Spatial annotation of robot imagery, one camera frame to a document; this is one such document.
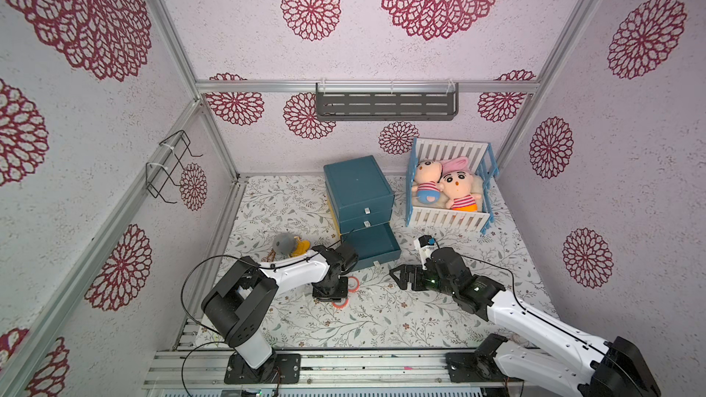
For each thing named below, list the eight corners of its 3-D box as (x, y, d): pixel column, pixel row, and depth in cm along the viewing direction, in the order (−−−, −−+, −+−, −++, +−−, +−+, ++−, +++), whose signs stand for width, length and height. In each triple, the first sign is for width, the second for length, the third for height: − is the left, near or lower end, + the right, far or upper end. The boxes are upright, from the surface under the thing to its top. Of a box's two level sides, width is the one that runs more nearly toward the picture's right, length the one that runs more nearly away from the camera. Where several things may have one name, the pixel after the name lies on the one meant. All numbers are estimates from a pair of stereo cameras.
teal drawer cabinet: (342, 249, 100) (340, 212, 83) (328, 205, 113) (324, 165, 96) (390, 236, 103) (397, 198, 86) (371, 195, 116) (374, 154, 99)
